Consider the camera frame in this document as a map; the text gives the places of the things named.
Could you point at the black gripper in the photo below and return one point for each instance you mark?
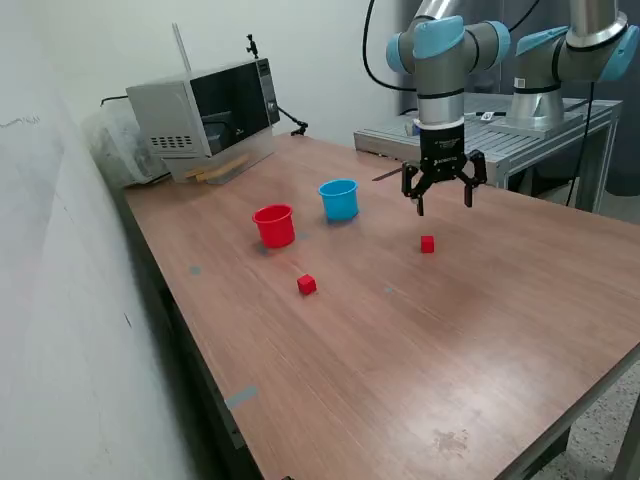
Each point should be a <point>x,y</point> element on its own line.
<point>442,150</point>

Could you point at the red cube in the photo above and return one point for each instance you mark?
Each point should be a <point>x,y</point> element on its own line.
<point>306,285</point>
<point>427,244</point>

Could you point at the aluminium robot base table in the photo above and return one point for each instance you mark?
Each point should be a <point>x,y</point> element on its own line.
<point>500,142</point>

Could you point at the silver robot arm, blue joints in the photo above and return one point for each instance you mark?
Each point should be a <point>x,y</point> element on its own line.
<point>440,105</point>

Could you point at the black tape strip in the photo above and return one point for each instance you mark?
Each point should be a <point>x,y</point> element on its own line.
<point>387,175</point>

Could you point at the white label tag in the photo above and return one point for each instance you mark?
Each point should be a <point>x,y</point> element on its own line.
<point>487,116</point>

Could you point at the blue plastic cup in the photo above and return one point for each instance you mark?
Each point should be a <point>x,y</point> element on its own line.
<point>340,202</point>

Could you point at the red plastic cup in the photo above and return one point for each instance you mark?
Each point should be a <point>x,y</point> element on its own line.
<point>275,230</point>

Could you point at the dark grey curtain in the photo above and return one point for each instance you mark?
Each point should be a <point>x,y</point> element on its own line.
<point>625,150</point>

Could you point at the wooden stick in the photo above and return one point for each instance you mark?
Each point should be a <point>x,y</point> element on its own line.
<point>217,175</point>
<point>220,165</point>

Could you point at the silver microwave oven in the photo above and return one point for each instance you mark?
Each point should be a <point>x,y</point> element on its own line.
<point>165,115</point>

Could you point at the white thin rod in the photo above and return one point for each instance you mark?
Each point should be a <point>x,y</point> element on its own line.
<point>181,47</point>

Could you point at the long grey-blue tape strip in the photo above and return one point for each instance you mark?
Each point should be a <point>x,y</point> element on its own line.
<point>241,397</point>

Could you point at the clear plastic bag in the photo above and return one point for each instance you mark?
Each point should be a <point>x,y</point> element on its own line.
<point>115,145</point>

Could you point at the small black camera mount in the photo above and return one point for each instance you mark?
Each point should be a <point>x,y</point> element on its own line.
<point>252,47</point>

